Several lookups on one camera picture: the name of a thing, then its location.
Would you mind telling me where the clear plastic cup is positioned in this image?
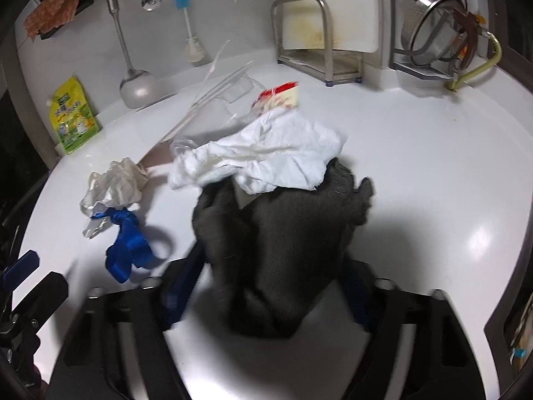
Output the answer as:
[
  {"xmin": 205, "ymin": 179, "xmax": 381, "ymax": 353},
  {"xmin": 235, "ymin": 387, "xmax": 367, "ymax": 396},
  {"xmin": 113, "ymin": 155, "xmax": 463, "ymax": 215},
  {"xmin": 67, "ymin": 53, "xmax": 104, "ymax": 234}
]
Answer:
[{"xmin": 173, "ymin": 64, "xmax": 257, "ymax": 155}]

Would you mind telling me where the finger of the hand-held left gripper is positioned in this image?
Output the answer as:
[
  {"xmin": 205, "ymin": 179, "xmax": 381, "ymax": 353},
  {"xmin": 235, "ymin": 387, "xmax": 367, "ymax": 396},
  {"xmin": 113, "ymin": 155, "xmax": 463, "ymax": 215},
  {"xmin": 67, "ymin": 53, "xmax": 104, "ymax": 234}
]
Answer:
[
  {"xmin": 12, "ymin": 272, "xmax": 69, "ymax": 326},
  {"xmin": 0, "ymin": 250, "xmax": 40, "ymax": 284}
]

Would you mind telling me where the orange dishcloth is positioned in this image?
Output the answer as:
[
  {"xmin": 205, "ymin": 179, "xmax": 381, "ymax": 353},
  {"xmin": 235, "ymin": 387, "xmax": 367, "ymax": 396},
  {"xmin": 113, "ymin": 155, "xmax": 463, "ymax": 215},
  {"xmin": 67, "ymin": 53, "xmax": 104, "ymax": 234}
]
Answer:
[{"xmin": 23, "ymin": 0, "xmax": 84, "ymax": 42}]

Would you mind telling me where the steel cutting board rack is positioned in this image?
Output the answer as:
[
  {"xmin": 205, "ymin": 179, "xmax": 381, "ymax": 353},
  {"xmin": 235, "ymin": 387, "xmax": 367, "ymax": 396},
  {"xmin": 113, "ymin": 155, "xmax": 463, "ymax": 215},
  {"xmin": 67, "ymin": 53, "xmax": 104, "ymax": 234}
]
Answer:
[{"xmin": 270, "ymin": 0, "xmax": 363, "ymax": 88}]

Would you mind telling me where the green stand-up pouch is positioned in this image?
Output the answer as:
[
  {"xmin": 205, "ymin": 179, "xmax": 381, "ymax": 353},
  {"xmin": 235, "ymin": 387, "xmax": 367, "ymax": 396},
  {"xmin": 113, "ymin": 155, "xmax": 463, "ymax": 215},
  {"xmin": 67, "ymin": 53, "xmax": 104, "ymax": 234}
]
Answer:
[{"xmin": 48, "ymin": 76, "xmax": 103, "ymax": 155}]

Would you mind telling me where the white crumpled tissue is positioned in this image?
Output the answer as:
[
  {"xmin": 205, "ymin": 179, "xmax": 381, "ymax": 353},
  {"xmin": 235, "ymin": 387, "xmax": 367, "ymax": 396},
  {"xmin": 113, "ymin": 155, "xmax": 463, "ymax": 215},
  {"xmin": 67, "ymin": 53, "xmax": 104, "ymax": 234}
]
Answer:
[{"xmin": 167, "ymin": 108, "xmax": 348, "ymax": 196}]

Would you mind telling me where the blue ribbon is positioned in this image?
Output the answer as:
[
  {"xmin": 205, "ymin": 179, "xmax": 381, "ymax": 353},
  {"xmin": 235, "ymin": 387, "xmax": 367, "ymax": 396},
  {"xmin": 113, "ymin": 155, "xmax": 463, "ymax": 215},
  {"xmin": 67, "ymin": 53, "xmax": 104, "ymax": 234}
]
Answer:
[{"xmin": 92, "ymin": 207, "xmax": 173, "ymax": 283}]

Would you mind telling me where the steel colander bowl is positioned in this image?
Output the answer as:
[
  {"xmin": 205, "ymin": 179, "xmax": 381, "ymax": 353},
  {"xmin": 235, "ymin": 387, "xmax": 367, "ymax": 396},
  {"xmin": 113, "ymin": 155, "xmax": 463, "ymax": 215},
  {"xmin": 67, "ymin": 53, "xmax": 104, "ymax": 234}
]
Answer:
[{"xmin": 402, "ymin": 0, "xmax": 469, "ymax": 71}]

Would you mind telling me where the steel ladle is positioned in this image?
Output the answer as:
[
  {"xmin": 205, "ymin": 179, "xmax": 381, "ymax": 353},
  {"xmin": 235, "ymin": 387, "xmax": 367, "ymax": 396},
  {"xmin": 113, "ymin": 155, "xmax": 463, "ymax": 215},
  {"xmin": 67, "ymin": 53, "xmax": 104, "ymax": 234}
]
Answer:
[{"xmin": 103, "ymin": 0, "xmax": 161, "ymax": 110}]

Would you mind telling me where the yellow hose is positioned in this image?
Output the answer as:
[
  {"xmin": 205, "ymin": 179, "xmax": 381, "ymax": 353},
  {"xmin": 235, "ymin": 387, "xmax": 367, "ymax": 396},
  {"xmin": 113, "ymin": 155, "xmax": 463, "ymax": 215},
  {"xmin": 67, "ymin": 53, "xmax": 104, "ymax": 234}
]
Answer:
[{"xmin": 447, "ymin": 31, "xmax": 503, "ymax": 91}]

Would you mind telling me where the steel dish rack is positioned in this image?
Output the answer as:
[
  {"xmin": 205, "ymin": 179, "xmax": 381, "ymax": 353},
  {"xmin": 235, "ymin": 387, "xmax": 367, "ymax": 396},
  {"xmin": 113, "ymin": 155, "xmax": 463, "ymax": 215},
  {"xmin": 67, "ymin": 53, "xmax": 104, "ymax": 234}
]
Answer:
[{"xmin": 389, "ymin": 0, "xmax": 471, "ymax": 82}]

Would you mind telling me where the white cutting board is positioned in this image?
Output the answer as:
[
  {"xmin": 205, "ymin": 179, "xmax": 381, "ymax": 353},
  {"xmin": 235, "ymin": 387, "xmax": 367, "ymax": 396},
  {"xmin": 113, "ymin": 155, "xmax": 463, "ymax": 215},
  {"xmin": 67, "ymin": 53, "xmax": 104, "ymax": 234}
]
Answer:
[{"xmin": 280, "ymin": 0, "xmax": 384, "ymax": 55}]

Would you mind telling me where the red and white packet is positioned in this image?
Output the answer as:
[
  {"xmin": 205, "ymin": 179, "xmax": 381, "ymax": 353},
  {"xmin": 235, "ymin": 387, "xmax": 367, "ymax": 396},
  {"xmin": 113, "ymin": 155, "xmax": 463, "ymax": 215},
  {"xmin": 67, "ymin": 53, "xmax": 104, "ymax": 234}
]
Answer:
[{"xmin": 250, "ymin": 81, "xmax": 301, "ymax": 117}]

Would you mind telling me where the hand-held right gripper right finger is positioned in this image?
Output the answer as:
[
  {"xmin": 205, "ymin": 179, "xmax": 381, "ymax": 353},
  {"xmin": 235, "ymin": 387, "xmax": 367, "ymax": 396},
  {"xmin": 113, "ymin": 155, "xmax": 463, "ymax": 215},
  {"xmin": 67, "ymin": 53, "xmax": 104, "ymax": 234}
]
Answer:
[{"xmin": 342, "ymin": 258, "xmax": 488, "ymax": 400}]

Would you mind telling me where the crumpled gridded paper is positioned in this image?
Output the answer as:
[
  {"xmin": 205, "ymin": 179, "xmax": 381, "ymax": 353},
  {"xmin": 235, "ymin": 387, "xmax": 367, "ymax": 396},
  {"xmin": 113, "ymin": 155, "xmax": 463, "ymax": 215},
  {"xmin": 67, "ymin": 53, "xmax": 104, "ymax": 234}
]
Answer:
[{"xmin": 80, "ymin": 157, "xmax": 150, "ymax": 238}]

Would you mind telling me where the dark grey cloth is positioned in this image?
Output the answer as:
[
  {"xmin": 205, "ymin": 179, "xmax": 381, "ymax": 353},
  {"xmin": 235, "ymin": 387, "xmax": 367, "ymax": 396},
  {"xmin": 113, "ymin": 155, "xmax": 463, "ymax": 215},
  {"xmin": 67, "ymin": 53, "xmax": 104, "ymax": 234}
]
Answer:
[{"xmin": 192, "ymin": 160, "xmax": 375, "ymax": 340}]

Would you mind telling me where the black steel appliance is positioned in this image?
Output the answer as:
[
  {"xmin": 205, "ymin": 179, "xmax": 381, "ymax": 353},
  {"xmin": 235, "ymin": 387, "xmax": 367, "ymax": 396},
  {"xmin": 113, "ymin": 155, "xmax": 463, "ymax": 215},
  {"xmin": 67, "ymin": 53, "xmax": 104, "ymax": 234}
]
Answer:
[{"xmin": 0, "ymin": 87, "xmax": 55, "ymax": 226}]

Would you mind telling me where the bottle brush with blue sponge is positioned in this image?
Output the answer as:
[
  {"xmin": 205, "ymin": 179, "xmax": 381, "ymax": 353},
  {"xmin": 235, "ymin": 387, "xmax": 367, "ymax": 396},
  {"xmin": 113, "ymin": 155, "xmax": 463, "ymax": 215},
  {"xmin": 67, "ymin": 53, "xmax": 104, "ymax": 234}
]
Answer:
[{"xmin": 174, "ymin": 0, "xmax": 206, "ymax": 64}]

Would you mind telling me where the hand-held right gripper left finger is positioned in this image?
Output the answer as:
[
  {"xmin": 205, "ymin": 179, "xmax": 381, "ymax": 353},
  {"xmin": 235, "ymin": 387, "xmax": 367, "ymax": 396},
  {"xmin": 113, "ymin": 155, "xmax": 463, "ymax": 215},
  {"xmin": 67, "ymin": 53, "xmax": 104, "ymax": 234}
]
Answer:
[{"xmin": 46, "ymin": 244, "xmax": 207, "ymax": 400}]

